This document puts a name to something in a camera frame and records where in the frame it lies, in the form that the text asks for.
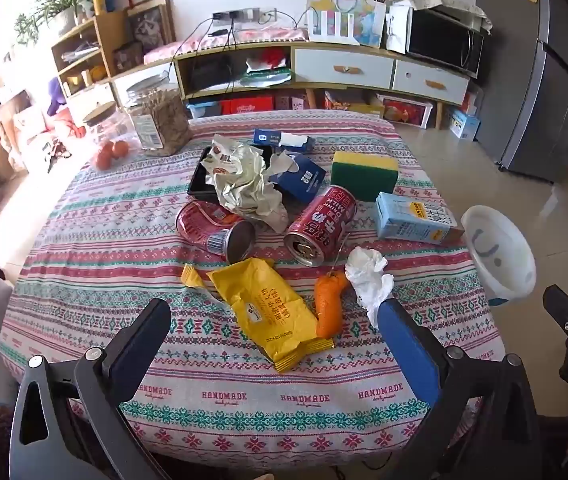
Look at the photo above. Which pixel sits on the wooden shelf unit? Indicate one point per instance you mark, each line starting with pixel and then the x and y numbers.
pixel 114 30

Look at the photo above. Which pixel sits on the yellow snack packet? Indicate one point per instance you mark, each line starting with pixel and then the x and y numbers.
pixel 269 310

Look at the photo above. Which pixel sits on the crushed red drink can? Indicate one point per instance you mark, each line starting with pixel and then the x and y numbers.
pixel 204 230

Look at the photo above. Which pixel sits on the black plastic tray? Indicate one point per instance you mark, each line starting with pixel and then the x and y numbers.
pixel 200 180

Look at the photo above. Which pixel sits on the orange tomato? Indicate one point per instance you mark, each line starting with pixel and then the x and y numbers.
pixel 104 158
pixel 120 149

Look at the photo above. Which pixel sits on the white tissue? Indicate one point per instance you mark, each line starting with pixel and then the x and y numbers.
pixel 369 275

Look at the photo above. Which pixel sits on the small blue box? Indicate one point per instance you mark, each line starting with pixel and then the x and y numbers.
pixel 269 137

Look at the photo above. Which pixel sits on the brown small box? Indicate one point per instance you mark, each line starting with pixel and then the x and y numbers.
pixel 128 57

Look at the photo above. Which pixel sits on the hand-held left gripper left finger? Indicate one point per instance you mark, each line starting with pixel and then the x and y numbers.
pixel 139 342

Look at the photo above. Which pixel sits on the patterned woven tablecloth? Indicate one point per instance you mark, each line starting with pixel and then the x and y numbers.
pixel 114 240

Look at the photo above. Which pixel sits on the light blue plastic tub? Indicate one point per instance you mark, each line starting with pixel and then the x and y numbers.
pixel 204 110

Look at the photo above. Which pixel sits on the white wooden TV cabinet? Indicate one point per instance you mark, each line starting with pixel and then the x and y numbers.
pixel 344 67

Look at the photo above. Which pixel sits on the framed dark picture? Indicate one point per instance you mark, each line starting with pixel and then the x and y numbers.
pixel 149 22

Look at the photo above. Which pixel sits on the black microwave oven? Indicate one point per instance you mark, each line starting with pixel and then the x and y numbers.
pixel 444 40

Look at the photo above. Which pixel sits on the white paper bag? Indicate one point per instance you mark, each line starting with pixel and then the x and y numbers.
pixel 398 30

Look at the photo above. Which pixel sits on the red flat box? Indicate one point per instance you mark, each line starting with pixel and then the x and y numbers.
pixel 246 106

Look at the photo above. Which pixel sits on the glass jar with wooden lid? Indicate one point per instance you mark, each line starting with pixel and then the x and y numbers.
pixel 100 114

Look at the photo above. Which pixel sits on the yellow wrapper scrap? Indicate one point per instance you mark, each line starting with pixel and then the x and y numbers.
pixel 191 276

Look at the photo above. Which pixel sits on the white plastic bin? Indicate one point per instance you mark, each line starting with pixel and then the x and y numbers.
pixel 501 260

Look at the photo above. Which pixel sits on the grey refrigerator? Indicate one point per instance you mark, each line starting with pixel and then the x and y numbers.
pixel 539 85

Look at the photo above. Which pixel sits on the large blue tissue box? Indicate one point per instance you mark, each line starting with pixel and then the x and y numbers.
pixel 304 177

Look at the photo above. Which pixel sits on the glass jar of snacks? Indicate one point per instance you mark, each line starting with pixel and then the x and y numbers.
pixel 161 125

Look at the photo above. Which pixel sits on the black electronic device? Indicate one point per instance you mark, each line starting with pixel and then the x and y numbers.
pixel 206 72

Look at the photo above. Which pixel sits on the blue white carton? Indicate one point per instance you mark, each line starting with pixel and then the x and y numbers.
pixel 464 124

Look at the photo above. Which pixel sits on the printed cardboard box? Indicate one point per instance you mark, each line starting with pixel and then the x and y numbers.
pixel 351 102

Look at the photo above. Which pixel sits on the pink lattice boxes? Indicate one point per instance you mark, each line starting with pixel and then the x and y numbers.
pixel 291 102

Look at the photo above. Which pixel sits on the colourful gift bag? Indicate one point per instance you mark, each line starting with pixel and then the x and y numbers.
pixel 349 20

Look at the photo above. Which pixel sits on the light blue milk carton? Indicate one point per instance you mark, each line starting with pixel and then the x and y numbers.
pixel 409 215

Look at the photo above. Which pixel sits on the pink patterned cloth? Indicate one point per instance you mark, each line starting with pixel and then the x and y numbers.
pixel 264 35

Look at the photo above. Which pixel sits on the yellow bottle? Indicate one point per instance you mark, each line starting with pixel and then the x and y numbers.
pixel 98 0

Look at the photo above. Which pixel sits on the white storage crate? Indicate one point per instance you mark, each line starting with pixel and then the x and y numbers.
pixel 406 110

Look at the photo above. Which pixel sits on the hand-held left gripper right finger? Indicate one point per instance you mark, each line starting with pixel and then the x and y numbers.
pixel 404 347

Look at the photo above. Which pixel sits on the yellow green sponge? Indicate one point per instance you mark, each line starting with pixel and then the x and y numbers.
pixel 364 175

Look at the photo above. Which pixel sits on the white power strip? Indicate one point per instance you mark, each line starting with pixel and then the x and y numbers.
pixel 244 14

